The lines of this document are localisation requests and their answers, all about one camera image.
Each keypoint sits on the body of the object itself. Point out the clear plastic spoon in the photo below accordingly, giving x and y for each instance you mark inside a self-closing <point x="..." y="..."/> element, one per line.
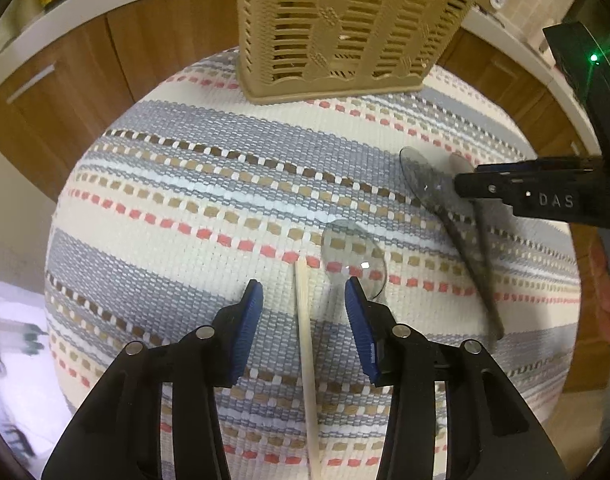
<point x="352" y="252"/>
<point x="430" y="185"/>

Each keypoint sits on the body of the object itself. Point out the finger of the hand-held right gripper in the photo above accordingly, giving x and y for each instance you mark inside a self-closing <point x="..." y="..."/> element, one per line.
<point x="490" y="182"/>

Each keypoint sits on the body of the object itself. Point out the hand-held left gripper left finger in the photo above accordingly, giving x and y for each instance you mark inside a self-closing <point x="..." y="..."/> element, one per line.
<point x="247" y="330"/>

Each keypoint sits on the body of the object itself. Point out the striped woven tablecloth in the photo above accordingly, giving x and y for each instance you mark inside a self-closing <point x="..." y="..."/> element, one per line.
<point x="210" y="200"/>

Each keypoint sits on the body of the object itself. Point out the white kitchen countertop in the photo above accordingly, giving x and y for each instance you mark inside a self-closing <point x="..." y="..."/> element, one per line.
<point x="85" y="5"/>

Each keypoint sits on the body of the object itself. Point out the wooden chopstick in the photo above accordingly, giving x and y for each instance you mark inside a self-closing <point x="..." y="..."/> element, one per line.
<point x="307" y="360"/>

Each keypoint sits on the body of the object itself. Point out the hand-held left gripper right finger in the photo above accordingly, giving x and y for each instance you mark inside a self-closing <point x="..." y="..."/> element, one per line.
<point x="362" y="330"/>

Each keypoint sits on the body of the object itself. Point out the beige plastic basket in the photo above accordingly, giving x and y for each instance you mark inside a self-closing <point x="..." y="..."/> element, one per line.
<point x="345" y="30"/>

